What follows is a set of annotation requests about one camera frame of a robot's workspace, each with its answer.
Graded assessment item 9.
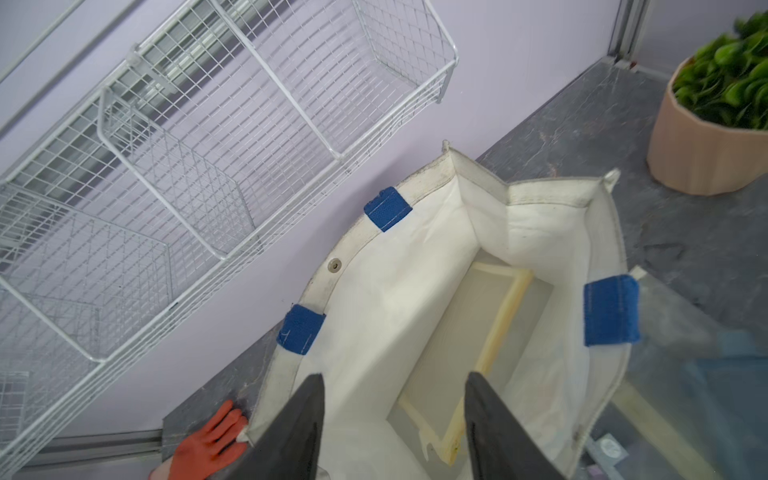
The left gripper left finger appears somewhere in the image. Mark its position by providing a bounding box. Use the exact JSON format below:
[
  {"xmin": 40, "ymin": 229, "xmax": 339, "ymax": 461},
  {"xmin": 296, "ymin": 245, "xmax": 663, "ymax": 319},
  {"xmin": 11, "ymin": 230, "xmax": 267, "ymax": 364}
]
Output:
[{"xmin": 227, "ymin": 374, "xmax": 325, "ymax": 479}]

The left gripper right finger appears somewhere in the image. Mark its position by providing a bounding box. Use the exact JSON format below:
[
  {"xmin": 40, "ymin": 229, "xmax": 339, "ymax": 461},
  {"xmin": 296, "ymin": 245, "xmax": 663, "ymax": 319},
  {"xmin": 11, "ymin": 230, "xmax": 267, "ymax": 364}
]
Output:
[{"xmin": 464, "ymin": 372, "xmax": 564, "ymax": 480}]

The yellow mesh pouch top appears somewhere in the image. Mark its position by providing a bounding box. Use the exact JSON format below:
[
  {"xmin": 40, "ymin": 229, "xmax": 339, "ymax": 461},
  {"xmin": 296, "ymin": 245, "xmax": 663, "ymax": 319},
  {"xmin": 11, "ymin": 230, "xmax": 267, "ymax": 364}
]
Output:
[{"xmin": 388, "ymin": 261, "xmax": 554, "ymax": 479}]

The blue mesh pouch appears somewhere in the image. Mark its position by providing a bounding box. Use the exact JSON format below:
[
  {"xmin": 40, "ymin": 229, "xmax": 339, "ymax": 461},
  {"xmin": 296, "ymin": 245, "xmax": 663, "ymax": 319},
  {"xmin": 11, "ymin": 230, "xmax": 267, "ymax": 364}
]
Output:
[{"xmin": 574, "ymin": 266, "xmax": 767, "ymax": 479}]

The white canvas Doraemon tote bag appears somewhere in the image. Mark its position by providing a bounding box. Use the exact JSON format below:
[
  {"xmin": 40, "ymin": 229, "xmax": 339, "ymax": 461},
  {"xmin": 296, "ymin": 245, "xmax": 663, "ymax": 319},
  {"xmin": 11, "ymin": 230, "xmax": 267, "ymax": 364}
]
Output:
[{"xmin": 241, "ymin": 146, "xmax": 639, "ymax": 479}]

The red rubber glove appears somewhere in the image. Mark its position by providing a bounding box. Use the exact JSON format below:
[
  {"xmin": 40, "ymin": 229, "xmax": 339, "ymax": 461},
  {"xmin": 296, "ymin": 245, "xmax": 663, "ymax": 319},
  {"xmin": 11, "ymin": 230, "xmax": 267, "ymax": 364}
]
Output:
[{"xmin": 148, "ymin": 400, "xmax": 248, "ymax": 480}]

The green plant in beige pot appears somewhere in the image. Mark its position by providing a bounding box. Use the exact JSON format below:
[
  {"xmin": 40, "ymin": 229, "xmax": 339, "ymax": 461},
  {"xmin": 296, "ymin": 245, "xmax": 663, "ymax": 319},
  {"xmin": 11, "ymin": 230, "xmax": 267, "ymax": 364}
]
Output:
[{"xmin": 647, "ymin": 11, "xmax": 767, "ymax": 196}]

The long white wire wall basket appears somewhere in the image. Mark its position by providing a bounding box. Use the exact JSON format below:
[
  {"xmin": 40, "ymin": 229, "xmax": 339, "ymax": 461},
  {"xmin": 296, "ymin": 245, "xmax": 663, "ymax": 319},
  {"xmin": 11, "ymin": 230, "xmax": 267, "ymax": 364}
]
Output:
[{"xmin": 1, "ymin": 1, "xmax": 459, "ymax": 479}]

